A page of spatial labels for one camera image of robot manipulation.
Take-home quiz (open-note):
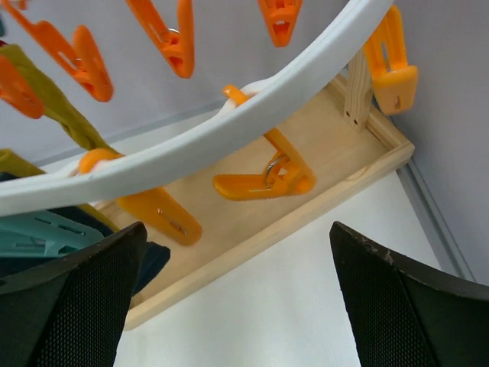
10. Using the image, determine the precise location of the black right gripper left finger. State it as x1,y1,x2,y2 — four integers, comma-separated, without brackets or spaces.
1,222,147,366

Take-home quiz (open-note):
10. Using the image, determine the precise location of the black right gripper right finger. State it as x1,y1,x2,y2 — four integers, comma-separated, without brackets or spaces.
329,222,488,366

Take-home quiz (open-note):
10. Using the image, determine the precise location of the dark teal Santa sock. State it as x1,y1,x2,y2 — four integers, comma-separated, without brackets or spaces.
1,206,170,296

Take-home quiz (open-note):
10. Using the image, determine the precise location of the white oval clip hanger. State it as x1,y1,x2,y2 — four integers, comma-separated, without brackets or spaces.
1,1,393,216

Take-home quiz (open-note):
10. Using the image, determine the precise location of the wooden hanger rack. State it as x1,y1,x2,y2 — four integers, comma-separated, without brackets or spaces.
125,53,414,330

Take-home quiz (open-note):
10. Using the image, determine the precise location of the teal clothespin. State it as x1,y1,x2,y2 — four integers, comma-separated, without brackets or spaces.
1,210,103,258

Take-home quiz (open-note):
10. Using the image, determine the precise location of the mustard yellow sock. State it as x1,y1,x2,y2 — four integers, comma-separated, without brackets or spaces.
1,42,118,236

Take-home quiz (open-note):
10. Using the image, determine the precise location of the yellow orange clothespin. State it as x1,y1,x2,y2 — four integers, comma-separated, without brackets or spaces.
363,5,419,115

